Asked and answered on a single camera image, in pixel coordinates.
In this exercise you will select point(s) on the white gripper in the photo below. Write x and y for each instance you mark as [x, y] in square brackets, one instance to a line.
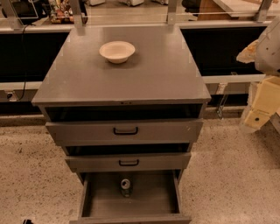
[269, 49]

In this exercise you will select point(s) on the green soda can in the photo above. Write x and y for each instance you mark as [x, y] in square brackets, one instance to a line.
[126, 187]

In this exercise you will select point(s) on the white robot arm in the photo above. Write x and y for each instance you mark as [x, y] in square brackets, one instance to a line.
[265, 53]

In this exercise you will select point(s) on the grey top drawer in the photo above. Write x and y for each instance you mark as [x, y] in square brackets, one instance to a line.
[88, 133]

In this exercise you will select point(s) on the grey drawer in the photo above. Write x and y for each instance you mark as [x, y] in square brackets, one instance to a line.
[88, 133]
[154, 199]
[147, 162]

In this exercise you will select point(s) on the grey middle drawer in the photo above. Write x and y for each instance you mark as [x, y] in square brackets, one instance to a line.
[147, 162]

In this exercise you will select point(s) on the grey drawer cabinet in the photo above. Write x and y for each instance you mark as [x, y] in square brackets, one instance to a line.
[160, 81]

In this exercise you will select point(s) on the grey bottom drawer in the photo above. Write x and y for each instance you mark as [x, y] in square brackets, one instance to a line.
[154, 199]

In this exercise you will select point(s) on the white paper bowl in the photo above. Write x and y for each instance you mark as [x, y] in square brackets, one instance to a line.
[117, 52]

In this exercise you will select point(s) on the colourful items on shelf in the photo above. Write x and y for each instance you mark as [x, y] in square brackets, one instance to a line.
[61, 12]

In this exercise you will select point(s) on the metal bracket under rail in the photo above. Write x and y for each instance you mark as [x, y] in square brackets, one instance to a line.
[223, 98]

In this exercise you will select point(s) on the black middle drawer handle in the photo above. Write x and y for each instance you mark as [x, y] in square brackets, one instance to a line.
[129, 163]

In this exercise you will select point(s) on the black drawer handle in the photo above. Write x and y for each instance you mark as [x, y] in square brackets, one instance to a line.
[129, 163]
[125, 132]

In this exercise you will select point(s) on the black top drawer handle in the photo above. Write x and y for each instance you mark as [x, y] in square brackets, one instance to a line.
[125, 132]

